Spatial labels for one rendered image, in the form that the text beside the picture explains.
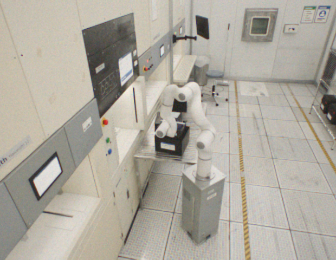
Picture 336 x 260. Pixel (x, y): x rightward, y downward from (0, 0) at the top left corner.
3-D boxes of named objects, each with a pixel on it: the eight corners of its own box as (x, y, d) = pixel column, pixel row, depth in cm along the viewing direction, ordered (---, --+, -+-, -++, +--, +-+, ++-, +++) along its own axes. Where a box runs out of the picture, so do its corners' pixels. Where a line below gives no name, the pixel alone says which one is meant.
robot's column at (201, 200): (219, 232, 246) (227, 176, 205) (197, 246, 233) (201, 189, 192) (201, 214, 266) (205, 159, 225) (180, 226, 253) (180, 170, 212)
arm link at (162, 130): (171, 124, 209) (161, 120, 211) (166, 131, 198) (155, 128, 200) (169, 131, 214) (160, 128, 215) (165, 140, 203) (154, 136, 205)
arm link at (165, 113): (182, 104, 193) (176, 134, 211) (164, 98, 196) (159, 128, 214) (179, 109, 186) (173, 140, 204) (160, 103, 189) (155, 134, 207)
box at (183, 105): (187, 112, 305) (187, 93, 291) (164, 111, 309) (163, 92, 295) (188, 103, 329) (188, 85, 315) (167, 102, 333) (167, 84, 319)
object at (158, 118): (181, 132, 266) (181, 122, 259) (154, 131, 268) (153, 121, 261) (181, 119, 291) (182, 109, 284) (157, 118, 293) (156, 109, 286)
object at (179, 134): (157, 146, 238) (155, 117, 221) (165, 135, 254) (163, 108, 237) (181, 150, 231) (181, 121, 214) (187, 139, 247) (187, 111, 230)
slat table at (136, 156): (194, 218, 261) (196, 163, 221) (140, 210, 273) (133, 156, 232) (204, 148, 369) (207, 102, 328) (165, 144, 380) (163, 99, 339)
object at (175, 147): (154, 151, 238) (153, 136, 229) (164, 136, 260) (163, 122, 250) (181, 156, 229) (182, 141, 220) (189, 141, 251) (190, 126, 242)
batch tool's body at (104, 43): (129, 247, 234) (90, 31, 130) (43, 231, 252) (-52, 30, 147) (152, 184, 307) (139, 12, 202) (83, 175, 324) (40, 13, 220)
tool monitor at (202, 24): (208, 46, 332) (210, 18, 313) (170, 46, 342) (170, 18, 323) (210, 40, 365) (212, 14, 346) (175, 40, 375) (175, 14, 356)
